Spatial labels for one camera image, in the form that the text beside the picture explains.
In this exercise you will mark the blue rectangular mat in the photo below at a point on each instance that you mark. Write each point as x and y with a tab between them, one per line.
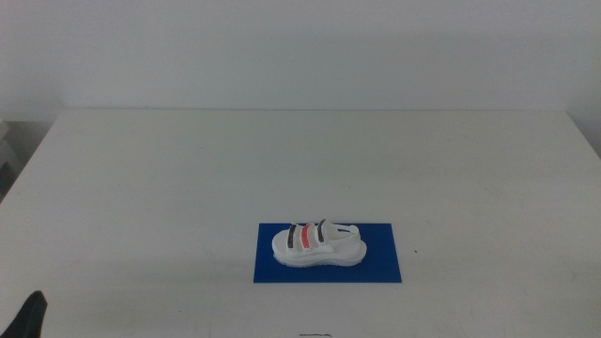
375	267

